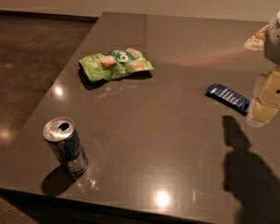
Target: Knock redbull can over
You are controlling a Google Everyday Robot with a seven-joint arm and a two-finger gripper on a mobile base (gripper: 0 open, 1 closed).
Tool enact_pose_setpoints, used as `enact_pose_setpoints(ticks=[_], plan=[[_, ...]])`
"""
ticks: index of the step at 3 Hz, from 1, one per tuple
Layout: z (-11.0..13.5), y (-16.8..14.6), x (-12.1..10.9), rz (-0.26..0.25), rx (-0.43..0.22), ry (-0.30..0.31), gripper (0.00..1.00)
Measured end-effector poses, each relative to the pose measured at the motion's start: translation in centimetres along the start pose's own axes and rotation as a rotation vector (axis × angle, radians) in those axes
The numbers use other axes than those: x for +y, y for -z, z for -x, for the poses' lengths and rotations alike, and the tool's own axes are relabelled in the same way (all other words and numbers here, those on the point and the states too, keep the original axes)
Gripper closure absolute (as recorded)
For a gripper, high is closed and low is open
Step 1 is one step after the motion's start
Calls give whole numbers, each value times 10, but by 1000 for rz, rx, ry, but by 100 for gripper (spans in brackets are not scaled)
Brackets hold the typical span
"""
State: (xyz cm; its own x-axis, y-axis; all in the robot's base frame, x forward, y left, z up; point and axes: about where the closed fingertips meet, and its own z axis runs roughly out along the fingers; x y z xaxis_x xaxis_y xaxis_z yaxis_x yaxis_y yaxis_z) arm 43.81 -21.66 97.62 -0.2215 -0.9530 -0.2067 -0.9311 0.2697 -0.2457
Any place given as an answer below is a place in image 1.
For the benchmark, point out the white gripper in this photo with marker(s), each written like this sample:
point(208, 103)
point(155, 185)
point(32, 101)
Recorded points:
point(278, 44)

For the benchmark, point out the silver blue redbull can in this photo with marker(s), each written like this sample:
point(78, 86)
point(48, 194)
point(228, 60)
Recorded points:
point(62, 137)

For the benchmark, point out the blue snack wrapper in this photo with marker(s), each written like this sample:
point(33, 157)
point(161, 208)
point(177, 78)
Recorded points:
point(228, 97)

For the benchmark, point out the green snack bag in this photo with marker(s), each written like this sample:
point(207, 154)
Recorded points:
point(113, 65)

